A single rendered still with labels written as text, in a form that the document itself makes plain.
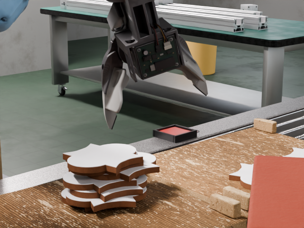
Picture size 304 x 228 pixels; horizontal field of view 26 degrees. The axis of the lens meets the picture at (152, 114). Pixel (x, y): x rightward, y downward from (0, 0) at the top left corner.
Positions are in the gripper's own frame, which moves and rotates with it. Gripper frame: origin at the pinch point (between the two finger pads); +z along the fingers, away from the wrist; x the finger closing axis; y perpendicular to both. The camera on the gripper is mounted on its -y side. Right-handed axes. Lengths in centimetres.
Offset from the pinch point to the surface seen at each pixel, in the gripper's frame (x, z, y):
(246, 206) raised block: 10.8, 22.8, -1.0
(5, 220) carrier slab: -26.7, 14.2, -9.5
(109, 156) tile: -7.3, 11.5, -12.6
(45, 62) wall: 21, 206, -610
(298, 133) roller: 42, 41, -44
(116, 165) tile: -7.2, 10.8, -8.0
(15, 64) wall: -11, 193, -594
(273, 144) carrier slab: 31, 34, -33
